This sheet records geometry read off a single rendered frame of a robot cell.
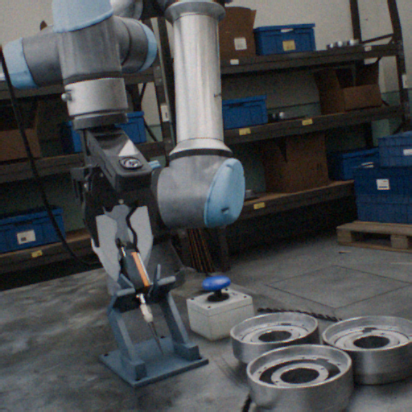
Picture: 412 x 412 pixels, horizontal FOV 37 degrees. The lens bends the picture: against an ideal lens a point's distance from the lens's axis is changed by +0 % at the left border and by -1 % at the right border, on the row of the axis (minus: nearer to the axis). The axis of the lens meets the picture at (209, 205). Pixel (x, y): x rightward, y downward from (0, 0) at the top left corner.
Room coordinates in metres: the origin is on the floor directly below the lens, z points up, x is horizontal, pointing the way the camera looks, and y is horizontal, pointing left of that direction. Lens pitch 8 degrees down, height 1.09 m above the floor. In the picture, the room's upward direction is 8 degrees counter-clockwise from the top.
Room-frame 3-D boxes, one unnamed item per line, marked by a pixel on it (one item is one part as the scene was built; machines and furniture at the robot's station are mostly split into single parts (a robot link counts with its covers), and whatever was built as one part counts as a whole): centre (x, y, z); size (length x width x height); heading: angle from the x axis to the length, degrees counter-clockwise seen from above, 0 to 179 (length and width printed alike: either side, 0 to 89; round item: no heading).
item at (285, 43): (4.99, -0.70, 1.61); 0.52 x 0.38 x 0.22; 118
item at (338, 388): (0.60, -0.07, 0.82); 0.10 x 0.10 x 0.04
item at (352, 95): (5.25, -1.29, 1.19); 0.45 x 0.40 x 0.37; 110
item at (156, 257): (1.17, 0.14, 0.85); 0.15 x 0.15 x 0.10
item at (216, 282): (0.86, 0.01, 0.85); 0.04 x 0.04 x 0.05
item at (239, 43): (4.77, -0.23, 1.69); 0.59 x 0.41 x 0.38; 120
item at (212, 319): (0.86, 0.01, 0.82); 0.08 x 0.07 x 0.05; 25
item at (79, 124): (0.82, 0.13, 1.06); 0.09 x 0.08 x 0.12; 28
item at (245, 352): (0.72, -0.06, 0.82); 0.10 x 0.10 x 0.04
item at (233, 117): (4.77, -0.23, 1.11); 0.52 x 0.38 x 0.22; 115
